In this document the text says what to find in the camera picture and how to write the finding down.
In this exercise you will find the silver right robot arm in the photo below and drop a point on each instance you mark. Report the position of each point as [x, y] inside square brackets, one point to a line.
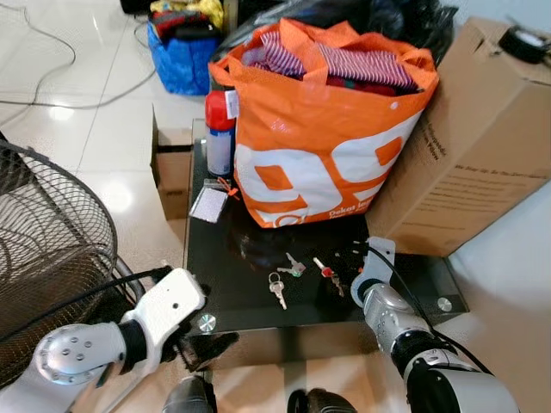
[430, 361]

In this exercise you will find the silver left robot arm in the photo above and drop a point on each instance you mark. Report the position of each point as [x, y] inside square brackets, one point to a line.
[73, 353]

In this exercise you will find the key with red tag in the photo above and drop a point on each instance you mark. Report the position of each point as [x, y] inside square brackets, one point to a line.
[325, 270]

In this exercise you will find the round silver table bolt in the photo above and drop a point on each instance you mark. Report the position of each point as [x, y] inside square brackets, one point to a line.
[444, 304]
[207, 323]

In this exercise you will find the black left robot leg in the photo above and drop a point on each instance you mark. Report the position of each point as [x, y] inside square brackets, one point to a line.
[189, 397]

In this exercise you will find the black robot leg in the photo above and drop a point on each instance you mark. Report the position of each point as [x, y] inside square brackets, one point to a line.
[323, 403]
[189, 397]

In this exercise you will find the key with green tag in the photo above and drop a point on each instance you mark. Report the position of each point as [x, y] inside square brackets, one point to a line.
[294, 268]

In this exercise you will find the black glass low table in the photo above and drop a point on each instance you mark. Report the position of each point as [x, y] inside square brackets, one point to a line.
[258, 249]

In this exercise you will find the orange white shopping bag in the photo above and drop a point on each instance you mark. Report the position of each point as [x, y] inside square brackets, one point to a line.
[318, 155]

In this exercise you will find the black right robot leg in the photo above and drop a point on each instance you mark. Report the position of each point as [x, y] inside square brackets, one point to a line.
[323, 403]

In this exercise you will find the small brown cardboard box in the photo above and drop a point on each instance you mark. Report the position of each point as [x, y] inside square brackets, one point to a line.
[172, 168]

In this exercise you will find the large brown cardboard box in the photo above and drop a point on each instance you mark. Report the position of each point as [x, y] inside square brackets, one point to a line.
[482, 146]

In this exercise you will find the red capped white bottle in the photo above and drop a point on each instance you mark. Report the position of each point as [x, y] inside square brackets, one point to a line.
[219, 129]

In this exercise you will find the red white striped cloth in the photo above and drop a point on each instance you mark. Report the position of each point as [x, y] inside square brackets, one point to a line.
[362, 64]

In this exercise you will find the blue plastic bag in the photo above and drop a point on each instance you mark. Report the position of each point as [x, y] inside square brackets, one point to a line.
[182, 67]

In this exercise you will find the black plastic rubbish bag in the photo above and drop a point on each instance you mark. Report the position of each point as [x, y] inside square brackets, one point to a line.
[387, 17]

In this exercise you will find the black tape roll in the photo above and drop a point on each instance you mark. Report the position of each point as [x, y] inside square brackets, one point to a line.
[519, 45]

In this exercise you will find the yellow red clothes pile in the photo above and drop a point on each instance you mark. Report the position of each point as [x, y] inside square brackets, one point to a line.
[185, 15]

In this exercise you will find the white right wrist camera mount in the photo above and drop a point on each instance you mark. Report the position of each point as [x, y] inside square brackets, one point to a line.
[376, 262]

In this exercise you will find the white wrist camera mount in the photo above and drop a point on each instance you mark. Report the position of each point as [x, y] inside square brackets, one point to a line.
[168, 305]
[376, 262]

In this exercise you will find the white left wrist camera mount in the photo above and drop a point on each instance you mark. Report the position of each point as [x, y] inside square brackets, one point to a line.
[168, 305]

